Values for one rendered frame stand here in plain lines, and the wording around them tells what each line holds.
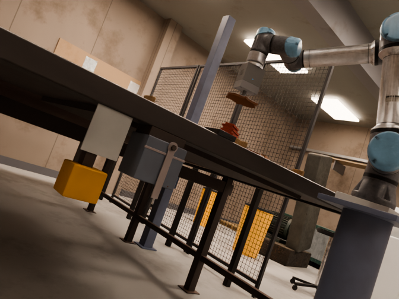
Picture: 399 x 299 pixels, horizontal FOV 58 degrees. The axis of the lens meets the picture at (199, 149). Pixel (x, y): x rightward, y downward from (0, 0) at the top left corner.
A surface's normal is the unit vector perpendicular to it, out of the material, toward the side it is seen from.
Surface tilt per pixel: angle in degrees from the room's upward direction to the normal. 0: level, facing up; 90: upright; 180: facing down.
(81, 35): 90
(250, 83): 90
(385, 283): 90
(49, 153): 90
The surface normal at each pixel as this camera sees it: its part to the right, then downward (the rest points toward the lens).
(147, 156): 0.60, 0.14
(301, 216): -0.64, -0.08
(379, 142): -0.46, -0.08
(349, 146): -0.68, -0.31
